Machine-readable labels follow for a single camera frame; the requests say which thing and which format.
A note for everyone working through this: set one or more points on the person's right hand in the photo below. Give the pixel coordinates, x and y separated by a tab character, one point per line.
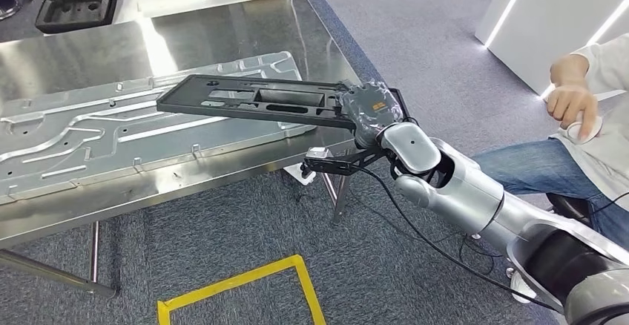
575	106

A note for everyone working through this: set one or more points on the long black plastic part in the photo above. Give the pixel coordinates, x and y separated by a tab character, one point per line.
182	99

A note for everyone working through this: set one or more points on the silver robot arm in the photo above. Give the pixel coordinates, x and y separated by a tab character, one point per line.
467	200

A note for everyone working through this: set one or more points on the person's right forearm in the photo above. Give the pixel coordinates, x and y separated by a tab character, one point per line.
567	69

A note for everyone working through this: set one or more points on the stainless steel workbench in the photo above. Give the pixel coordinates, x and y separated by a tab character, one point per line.
221	33

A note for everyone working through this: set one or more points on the person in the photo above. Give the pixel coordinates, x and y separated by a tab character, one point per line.
530	170

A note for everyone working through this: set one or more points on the white panel light strips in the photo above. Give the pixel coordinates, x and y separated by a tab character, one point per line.
540	28

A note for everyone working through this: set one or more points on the white power strip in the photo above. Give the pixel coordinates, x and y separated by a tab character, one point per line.
300	175

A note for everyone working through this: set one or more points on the yellow floor tape square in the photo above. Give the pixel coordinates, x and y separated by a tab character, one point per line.
227	281

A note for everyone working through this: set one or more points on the stamped silver metal panel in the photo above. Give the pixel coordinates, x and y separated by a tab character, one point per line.
73	155

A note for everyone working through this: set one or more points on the black foam case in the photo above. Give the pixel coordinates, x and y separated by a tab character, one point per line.
54	23

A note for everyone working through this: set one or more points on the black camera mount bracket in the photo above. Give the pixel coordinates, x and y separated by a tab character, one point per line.
334	167

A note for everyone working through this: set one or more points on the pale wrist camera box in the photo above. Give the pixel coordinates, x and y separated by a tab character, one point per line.
317	153

